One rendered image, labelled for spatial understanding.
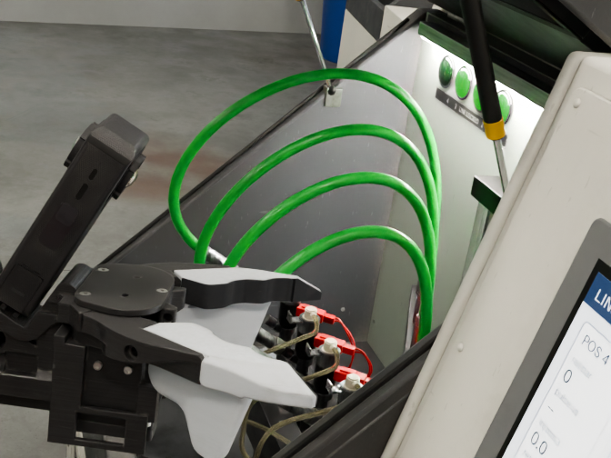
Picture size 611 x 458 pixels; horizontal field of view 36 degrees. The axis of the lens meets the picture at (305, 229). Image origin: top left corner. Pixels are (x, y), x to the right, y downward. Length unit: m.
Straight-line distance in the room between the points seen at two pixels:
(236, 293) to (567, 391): 0.33
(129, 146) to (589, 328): 0.43
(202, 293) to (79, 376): 0.09
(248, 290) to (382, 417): 0.46
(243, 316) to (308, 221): 1.05
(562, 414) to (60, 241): 0.45
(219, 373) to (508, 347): 0.46
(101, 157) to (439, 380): 0.55
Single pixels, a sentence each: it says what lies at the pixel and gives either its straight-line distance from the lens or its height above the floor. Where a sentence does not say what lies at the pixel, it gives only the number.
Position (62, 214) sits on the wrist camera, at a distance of 0.49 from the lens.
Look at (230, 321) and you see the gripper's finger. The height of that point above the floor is 1.42.
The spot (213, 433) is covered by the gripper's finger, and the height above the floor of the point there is 1.43.
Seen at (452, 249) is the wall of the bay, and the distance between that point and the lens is 1.46.
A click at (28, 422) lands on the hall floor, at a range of 2.91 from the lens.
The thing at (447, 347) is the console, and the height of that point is 1.25.
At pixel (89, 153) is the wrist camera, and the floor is 1.54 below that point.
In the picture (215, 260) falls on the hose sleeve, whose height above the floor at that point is 1.17.
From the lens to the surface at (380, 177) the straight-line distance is 1.07.
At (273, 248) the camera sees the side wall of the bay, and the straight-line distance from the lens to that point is 1.62.
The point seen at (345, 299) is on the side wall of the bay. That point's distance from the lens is 1.72.
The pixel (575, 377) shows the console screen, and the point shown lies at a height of 1.33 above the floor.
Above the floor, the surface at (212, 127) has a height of 1.35.
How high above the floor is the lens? 1.71
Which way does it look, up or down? 23 degrees down
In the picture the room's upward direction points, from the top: 8 degrees clockwise
